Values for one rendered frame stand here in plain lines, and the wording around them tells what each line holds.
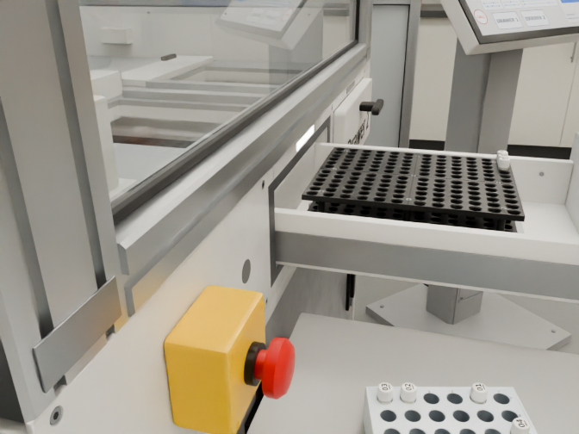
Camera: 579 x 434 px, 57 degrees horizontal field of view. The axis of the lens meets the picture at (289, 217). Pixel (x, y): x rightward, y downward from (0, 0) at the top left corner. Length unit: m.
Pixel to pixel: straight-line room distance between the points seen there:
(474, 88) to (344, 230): 1.12
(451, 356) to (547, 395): 0.09
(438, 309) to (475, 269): 1.38
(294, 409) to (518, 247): 0.25
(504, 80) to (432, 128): 2.03
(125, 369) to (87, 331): 0.05
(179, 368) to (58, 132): 0.17
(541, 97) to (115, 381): 3.50
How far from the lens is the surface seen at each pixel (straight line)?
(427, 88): 3.60
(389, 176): 0.64
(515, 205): 0.59
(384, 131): 2.32
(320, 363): 0.56
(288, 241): 0.55
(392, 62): 2.26
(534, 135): 3.75
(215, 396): 0.36
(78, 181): 0.27
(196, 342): 0.34
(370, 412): 0.46
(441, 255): 0.54
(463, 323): 1.93
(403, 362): 0.57
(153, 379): 0.35
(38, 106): 0.24
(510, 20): 1.50
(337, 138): 0.82
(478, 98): 1.61
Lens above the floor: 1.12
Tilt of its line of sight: 24 degrees down
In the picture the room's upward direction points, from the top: 1 degrees counter-clockwise
